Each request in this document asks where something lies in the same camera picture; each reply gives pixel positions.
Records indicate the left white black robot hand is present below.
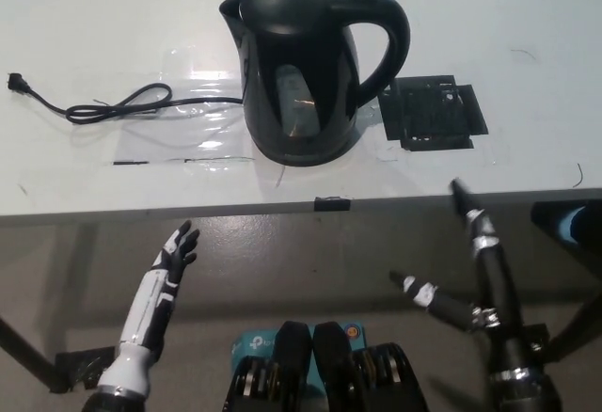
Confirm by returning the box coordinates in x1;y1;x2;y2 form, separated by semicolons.
116;220;201;353

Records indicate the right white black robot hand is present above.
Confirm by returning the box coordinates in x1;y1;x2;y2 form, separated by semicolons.
388;177;543;379

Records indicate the black electric kettle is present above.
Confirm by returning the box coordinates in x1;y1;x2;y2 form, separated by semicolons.
218;0;411;164

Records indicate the black table leg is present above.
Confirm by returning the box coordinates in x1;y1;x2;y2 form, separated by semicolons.
547;284;602;366
0;317;55;380

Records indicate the black object with blue patch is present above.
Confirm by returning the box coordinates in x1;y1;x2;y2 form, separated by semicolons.
530;198;602;246

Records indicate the teal router box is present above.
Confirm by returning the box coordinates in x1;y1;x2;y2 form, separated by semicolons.
229;321;366;397

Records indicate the clear plastic sheet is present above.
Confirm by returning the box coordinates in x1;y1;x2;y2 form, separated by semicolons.
111;44;258;167

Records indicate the square black tape patch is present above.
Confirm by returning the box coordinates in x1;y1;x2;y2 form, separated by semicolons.
377;72;489;152

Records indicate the small black tape piece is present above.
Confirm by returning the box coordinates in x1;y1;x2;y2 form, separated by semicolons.
312;194;352;212

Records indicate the black power cord with plug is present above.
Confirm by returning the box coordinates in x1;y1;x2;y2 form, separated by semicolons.
7;71;246;125

